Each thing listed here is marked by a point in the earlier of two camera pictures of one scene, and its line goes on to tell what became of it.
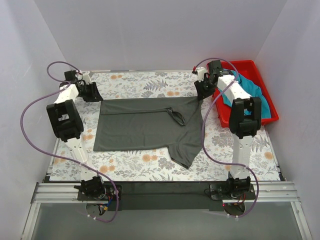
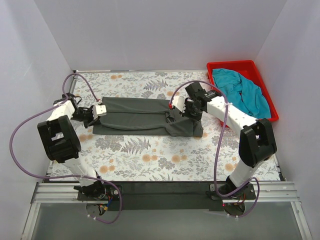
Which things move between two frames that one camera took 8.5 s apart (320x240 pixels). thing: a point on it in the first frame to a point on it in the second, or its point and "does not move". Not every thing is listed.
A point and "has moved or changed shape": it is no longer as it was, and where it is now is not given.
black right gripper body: (202, 87) to (189, 110)
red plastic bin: (250, 69) does not move
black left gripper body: (90, 91) to (88, 114)
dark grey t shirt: (175, 123) has moved or changed shape
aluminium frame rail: (266, 192) does not move
